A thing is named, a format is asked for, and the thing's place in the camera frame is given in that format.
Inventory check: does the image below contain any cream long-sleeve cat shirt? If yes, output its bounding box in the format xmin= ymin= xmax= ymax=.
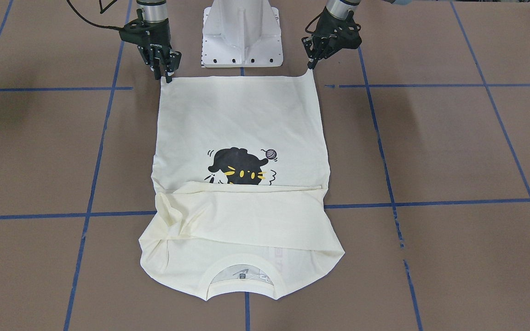
xmin=139 ymin=69 xmax=344 ymax=300

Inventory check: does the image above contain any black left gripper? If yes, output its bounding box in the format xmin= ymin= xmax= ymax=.
xmin=301 ymin=10 xmax=362 ymax=70

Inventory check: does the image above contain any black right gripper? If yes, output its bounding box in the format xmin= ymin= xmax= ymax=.
xmin=119 ymin=18 xmax=182 ymax=83

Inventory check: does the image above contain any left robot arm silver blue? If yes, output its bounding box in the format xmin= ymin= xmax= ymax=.
xmin=301 ymin=0 xmax=362 ymax=70

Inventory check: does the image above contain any white central pillar mount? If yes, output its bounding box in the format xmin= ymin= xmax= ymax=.
xmin=201 ymin=0 xmax=283 ymax=68

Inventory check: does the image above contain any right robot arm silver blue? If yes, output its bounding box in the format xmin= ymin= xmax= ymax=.
xmin=119 ymin=0 xmax=181 ymax=83

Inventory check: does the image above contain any black cable on table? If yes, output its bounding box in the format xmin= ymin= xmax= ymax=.
xmin=66 ymin=0 xmax=130 ymax=32

